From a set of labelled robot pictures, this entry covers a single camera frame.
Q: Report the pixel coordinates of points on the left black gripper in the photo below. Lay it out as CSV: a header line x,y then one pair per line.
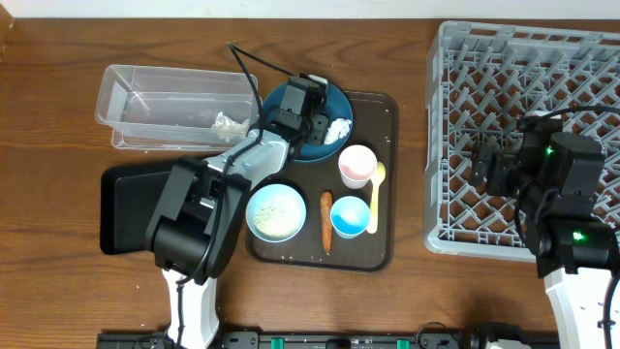
x,y
314,122

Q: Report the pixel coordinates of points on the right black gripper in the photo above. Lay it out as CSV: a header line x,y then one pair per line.
x,y
502,161

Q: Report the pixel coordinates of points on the dark blue plate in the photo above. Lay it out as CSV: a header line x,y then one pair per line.
x,y
337,106

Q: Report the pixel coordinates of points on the white and pink cup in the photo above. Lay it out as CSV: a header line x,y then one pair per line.
x,y
356,164

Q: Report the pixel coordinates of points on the pale yellow plastic spoon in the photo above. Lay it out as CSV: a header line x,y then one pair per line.
x,y
376,180

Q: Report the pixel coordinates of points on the light blue bowl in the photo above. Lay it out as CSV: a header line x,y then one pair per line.
x,y
275,213

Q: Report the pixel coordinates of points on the small blue cup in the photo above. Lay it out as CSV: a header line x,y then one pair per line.
x,y
350,217

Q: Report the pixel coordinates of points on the white tissue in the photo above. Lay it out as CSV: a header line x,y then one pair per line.
x,y
338,129

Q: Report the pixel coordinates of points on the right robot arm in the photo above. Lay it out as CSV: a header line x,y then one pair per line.
x,y
553,178

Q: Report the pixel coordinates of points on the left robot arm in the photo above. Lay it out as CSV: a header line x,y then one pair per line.
x,y
227,179

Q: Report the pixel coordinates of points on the grey dishwasher rack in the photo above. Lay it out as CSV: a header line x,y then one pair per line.
x,y
481,78

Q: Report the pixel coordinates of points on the clear plastic waste bin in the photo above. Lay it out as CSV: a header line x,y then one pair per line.
x,y
164,108

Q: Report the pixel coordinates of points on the orange carrot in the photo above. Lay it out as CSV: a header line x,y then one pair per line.
x,y
326,202

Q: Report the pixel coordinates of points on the dark brown serving tray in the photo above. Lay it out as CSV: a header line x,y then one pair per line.
x,y
375,124

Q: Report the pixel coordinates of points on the black plastic bin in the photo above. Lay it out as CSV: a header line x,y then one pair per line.
x,y
129,197

